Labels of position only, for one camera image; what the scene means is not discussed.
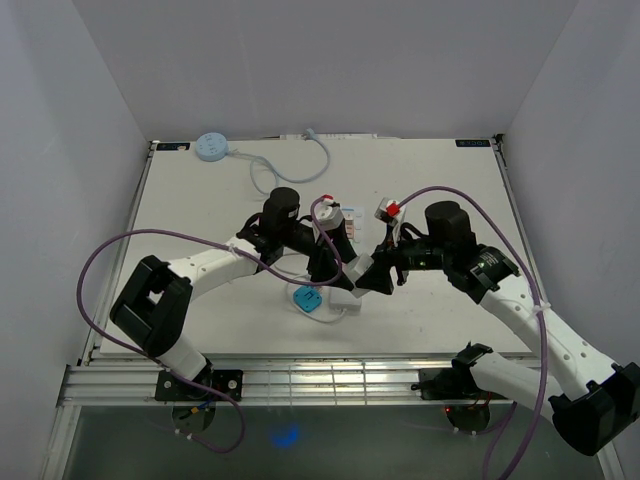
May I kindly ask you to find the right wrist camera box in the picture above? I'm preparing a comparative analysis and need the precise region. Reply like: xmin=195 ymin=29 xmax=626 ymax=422
xmin=374 ymin=197 xmax=406 ymax=245

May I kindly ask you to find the round light blue socket hub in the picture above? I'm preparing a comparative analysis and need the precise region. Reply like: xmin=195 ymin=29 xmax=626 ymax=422
xmin=195 ymin=132 xmax=230 ymax=162

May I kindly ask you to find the white cube socket adapter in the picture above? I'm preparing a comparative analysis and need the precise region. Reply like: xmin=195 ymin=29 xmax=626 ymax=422
xmin=344 ymin=254 xmax=374 ymax=285

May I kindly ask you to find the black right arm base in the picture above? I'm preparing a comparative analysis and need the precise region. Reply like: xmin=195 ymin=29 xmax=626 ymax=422
xmin=410 ymin=343 xmax=515 ymax=436

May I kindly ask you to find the black corner label left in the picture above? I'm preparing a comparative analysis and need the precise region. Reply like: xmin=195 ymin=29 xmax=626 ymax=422
xmin=156 ymin=142 xmax=190 ymax=151

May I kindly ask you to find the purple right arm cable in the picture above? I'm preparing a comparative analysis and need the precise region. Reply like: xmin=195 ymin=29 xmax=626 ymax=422
xmin=399 ymin=185 xmax=546 ymax=480

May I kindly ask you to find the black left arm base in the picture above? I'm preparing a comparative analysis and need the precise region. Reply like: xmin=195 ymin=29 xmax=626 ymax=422
xmin=153 ymin=369 xmax=244 ymax=402

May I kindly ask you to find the light blue cable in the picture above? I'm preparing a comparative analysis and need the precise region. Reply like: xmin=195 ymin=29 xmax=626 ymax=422
xmin=226 ymin=127 xmax=332 ymax=199

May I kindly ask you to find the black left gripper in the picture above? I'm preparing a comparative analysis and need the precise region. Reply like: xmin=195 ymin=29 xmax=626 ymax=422
xmin=279 ymin=218 xmax=362 ymax=291

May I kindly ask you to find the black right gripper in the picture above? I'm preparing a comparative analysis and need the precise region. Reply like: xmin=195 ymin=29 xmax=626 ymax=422
xmin=355 ymin=224 xmax=450 ymax=295

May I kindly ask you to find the black corner label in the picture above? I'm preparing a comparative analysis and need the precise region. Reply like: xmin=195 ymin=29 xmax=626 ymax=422
xmin=455 ymin=139 xmax=491 ymax=148
xmin=156 ymin=142 xmax=190 ymax=151

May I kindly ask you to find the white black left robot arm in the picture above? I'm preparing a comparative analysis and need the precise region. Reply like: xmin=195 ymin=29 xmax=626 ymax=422
xmin=109 ymin=187 xmax=356 ymax=400

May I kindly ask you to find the pink small plug adapter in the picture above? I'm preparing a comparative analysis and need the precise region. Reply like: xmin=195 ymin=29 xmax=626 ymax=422
xmin=345 ymin=222 xmax=355 ymax=239

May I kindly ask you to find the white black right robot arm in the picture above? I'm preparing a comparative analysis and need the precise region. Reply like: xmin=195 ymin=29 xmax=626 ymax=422
xmin=356 ymin=199 xmax=639 ymax=456

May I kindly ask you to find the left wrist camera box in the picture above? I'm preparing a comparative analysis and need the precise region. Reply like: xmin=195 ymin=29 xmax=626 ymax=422
xmin=311 ymin=194 xmax=344 ymax=233

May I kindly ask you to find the white multicolour power strip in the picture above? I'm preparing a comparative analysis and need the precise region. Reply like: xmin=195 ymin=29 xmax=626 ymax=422
xmin=327 ymin=206 xmax=365 ymax=315

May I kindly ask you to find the blue cable winder clip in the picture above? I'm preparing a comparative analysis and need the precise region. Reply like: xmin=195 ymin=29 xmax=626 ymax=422
xmin=291 ymin=286 xmax=323 ymax=314

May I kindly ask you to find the black corner label right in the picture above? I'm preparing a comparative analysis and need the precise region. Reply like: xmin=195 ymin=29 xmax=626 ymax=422
xmin=455 ymin=139 xmax=491 ymax=148

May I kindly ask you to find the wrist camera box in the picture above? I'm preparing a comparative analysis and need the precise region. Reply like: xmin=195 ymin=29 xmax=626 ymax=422
xmin=374 ymin=197 xmax=406 ymax=245
xmin=311 ymin=194 xmax=344 ymax=233

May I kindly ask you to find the aluminium frame rail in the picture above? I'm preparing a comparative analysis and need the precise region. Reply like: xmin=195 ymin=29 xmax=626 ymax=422
xmin=57 ymin=354 xmax=599 ymax=407

